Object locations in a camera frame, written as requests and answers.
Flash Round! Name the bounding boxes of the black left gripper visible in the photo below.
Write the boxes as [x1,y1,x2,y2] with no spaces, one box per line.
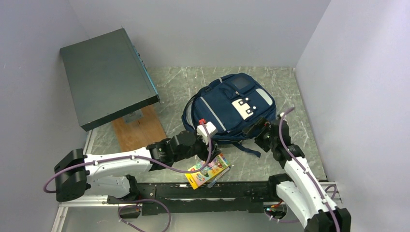
[174,125,221,163]

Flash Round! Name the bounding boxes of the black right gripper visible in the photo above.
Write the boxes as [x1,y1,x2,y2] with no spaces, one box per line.
[243,116,277,152]

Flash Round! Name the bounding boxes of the navy blue student backpack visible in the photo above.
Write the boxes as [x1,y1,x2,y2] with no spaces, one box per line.
[181,73,277,157]

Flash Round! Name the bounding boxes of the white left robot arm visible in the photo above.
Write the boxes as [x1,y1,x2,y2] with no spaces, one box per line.
[51,126,217,203]

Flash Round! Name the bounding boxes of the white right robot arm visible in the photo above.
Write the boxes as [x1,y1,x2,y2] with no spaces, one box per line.
[243,117,351,232]

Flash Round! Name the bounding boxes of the yellow crayon box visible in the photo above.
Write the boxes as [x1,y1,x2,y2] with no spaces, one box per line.
[185,153,231,189]

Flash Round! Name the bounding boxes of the blue pen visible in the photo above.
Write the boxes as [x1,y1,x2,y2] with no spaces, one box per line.
[207,166,232,188]

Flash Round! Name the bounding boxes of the wooden board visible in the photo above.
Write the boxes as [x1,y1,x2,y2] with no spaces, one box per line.
[112,105,167,152]

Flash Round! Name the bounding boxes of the dark grey metal equipment box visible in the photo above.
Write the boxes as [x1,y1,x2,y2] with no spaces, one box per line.
[59,28,160,131]

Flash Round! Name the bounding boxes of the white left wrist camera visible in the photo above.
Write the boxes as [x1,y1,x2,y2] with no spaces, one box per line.
[196,119,218,140]

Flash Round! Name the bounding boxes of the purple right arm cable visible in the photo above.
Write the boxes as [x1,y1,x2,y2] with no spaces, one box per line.
[264,107,342,232]

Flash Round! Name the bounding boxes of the aluminium frame rail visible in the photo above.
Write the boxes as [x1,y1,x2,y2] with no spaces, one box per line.
[51,130,351,232]

